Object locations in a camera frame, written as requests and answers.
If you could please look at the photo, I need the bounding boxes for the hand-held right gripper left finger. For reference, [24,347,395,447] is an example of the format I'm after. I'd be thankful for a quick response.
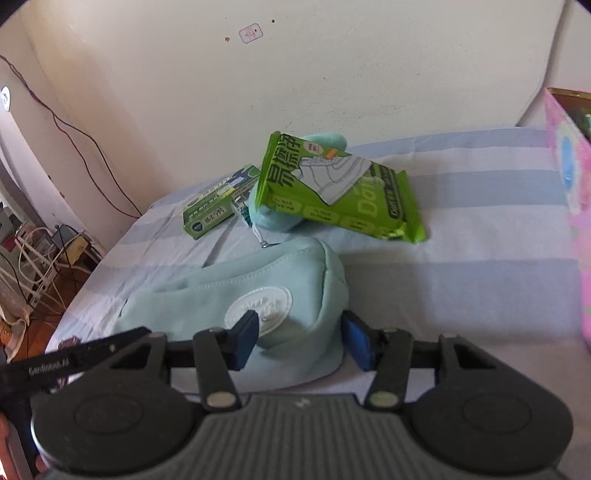
[99,310,260,411]

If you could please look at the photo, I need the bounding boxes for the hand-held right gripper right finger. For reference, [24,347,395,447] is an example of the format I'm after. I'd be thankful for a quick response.
[341,310,502,409]

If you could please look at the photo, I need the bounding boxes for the mint green fabric pouch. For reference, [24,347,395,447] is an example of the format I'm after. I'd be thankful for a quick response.
[111,236,348,391]

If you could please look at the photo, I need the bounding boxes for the green medicine box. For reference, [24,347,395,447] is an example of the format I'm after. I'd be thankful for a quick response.
[182,164,263,241]

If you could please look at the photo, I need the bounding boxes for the beige power adapter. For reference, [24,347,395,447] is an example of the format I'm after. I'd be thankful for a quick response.
[68,234,94,267]

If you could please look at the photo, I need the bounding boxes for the teal plush toy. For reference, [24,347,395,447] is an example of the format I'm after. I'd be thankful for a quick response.
[232,130,349,250]

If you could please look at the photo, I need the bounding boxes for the green wet wipes packet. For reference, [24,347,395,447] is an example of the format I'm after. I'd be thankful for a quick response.
[255,131,430,244]

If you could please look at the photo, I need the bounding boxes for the cluttered storage rack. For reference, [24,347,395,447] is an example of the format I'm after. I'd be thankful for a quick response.
[0,198,33,259]

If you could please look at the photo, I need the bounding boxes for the striped blue bed sheet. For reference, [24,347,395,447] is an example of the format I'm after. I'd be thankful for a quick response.
[46,127,591,402]

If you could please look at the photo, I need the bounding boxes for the pink patterned box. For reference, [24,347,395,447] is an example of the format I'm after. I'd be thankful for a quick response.
[544,88,591,354]

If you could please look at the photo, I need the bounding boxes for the power strip with cables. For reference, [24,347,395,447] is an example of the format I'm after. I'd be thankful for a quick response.
[0,225,70,324]

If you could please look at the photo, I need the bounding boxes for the dark wall cable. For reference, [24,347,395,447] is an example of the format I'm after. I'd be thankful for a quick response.
[0,54,143,217]

